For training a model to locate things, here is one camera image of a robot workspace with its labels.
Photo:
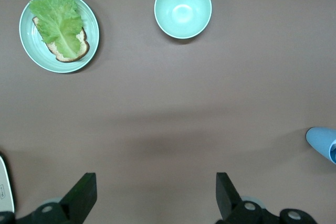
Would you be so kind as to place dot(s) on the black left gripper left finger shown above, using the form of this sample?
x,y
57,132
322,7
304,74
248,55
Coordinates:
x,y
78,200

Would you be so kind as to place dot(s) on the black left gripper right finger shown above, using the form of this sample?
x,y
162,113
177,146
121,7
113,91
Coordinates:
x,y
227,200

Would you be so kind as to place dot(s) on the blue cup with white filling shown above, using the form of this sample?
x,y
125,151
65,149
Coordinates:
x,y
319,140

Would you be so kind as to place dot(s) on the cream white toaster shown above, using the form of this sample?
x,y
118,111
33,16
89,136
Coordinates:
x,y
4,182

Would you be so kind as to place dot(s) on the brown table cloth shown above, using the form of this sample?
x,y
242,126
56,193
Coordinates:
x,y
168,103

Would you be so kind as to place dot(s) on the mint green plate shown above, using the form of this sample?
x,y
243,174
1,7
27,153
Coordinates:
x,y
34,51

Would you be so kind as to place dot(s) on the bread slice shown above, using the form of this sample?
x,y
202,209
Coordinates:
x,y
83,44

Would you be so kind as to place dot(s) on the green lettuce leaf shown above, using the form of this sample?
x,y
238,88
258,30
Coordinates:
x,y
57,22

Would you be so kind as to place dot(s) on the mint green bowl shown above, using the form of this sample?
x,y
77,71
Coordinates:
x,y
183,9

